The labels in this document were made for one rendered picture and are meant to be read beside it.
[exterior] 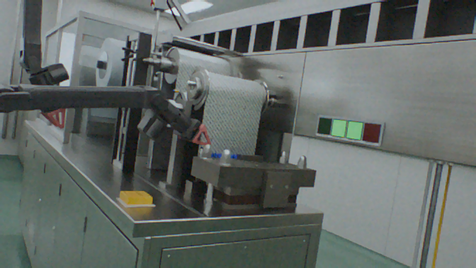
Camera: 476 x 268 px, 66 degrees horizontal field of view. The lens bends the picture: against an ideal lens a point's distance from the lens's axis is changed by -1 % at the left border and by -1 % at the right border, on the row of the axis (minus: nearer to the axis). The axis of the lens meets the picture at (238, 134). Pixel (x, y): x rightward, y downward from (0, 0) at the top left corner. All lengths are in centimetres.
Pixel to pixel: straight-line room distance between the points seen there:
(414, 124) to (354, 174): 302
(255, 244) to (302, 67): 64
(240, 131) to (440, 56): 66
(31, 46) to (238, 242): 95
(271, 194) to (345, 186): 301
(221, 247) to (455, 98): 71
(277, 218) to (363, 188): 291
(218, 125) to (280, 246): 44
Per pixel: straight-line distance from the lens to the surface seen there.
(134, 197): 104
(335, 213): 425
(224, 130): 128
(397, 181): 381
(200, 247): 103
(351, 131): 118
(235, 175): 109
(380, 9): 124
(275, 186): 117
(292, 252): 126
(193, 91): 126
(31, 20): 148
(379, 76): 116
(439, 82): 107
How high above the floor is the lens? 118
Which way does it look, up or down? 3 degrees down
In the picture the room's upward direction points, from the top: 8 degrees clockwise
